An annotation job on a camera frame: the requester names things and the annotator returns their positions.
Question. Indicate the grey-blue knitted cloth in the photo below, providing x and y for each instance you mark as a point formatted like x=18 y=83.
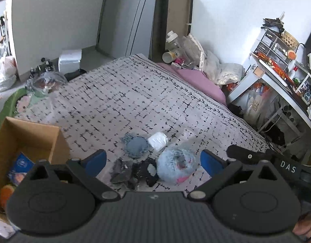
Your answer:
x=135 y=145

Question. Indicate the white cloth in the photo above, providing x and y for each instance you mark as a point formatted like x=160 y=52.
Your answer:
x=158 y=140

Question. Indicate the patterned grey blanket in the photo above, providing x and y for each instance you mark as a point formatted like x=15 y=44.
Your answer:
x=132 y=101

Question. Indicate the blue snack packet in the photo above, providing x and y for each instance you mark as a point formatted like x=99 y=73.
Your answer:
x=20 y=165

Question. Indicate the white fabric bag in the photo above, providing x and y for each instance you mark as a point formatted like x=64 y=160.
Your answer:
x=196 y=50

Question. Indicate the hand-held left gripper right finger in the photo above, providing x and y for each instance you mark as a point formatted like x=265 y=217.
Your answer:
x=210 y=162

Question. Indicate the white plastic container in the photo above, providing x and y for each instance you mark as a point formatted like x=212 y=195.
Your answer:
x=69 y=58

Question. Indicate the white red plastic bag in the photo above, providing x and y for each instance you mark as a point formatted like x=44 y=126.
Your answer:
x=5 y=73

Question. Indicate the person's right hand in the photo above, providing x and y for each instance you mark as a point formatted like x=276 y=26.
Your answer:
x=307 y=226

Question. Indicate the dark grey cloth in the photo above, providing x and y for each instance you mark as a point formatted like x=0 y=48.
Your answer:
x=121 y=172

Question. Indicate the white drawer organiser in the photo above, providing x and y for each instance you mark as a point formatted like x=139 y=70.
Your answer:
x=271 y=45

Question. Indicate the black cloth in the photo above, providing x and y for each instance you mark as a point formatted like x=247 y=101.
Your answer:
x=144 y=172

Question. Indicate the pink pillow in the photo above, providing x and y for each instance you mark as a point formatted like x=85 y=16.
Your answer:
x=196 y=81

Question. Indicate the green floral mat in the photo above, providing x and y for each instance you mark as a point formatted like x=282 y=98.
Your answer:
x=11 y=106

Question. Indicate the flat brown cardboard panel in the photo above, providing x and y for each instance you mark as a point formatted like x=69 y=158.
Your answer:
x=177 y=12

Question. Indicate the white desk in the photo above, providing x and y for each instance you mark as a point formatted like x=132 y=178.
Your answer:
x=271 y=78

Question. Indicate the blue fluffy plush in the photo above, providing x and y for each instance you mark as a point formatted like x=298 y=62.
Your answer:
x=174 y=165

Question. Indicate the grey door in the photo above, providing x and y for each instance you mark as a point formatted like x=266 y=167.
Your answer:
x=125 y=15

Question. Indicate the orange round item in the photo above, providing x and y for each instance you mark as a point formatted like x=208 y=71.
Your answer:
x=6 y=195

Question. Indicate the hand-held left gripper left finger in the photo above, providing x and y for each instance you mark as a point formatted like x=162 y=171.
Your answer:
x=96 y=162

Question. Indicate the white printed bag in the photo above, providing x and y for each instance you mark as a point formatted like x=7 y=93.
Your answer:
x=256 y=106

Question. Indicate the cardboard box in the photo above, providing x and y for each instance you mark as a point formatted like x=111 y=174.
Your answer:
x=31 y=134

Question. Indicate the white padded bag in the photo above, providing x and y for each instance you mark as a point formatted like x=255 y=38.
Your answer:
x=230 y=73

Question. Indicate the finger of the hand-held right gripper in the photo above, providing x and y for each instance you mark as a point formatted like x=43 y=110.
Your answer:
x=244 y=154

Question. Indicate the clear plastic jar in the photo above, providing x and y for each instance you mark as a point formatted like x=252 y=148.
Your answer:
x=174 y=40

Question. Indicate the woven basket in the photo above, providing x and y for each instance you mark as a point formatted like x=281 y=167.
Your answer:
x=290 y=39

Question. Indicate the paper cup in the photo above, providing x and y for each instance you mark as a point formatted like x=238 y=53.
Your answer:
x=168 y=56

